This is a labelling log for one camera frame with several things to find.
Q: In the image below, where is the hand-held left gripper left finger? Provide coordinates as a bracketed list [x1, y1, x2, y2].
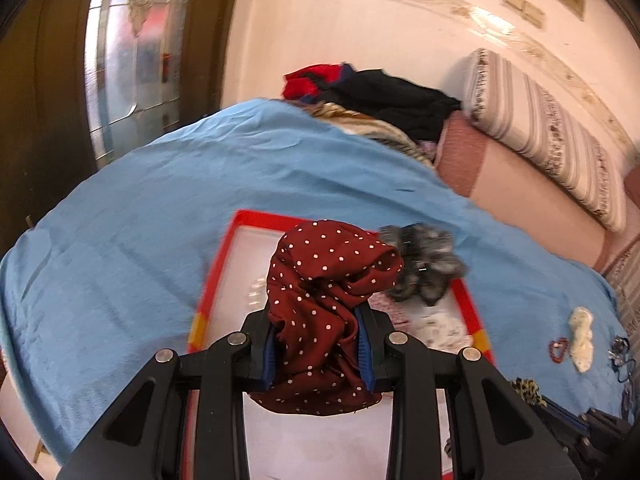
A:
[59, 305, 279, 480]

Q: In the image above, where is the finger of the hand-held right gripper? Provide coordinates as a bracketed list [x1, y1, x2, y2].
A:
[532, 399, 593, 433]

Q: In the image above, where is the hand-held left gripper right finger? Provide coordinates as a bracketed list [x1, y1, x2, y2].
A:
[352, 302, 583, 480]

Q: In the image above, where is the maroon polka dot scrunchie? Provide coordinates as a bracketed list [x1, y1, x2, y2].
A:
[248, 219, 405, 417]

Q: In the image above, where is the red jewelry box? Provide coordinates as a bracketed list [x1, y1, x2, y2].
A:
[186, 209, 497, 480]

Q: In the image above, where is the leopard print scrunchie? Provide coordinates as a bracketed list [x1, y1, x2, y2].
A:
[510, 377, 549, 408]

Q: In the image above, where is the pink patterned cloth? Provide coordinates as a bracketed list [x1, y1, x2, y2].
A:
[372, 292, 417, 327]

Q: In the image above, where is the white patterned cloth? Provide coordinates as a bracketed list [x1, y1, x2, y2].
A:
[410, 305, 472, 352]

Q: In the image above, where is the cream fluffy scrunchie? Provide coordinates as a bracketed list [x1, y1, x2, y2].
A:
[568, 306, 596, 374]

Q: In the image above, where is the grey fuzzy scrunchie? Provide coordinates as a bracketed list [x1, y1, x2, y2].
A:
[378, 222, 469, 306]

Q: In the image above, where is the blue blanket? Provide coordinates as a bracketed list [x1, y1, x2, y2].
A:
[0, 97, 636, 466]

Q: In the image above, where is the gold patterned fabric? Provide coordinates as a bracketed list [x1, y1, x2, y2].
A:
[299, 101, 437, 167]

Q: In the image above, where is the black garment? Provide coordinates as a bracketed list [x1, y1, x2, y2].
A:
[312, 68, 463, 144]

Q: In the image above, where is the red garment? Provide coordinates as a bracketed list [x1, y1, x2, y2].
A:
[282, 64, 347, 102]

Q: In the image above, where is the long striped floral cushion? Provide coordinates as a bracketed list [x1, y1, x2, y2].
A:
[462, 48, 629, 234]

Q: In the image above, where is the frosted glass door panel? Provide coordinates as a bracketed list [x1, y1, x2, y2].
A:
[84, 0, 184, 169]

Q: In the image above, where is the dark wooden door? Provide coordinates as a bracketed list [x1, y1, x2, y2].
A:
[0, 0, 247, 257]

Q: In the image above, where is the small red hair tie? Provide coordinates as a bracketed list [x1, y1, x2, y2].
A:
[547, 337, 571, 364]

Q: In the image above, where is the purple flower hair tie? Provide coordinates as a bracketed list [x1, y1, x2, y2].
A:
[608, 337, 633, 364]

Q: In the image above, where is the small gold wall frame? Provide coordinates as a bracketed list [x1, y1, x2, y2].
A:
[502, 0, 547, 29]

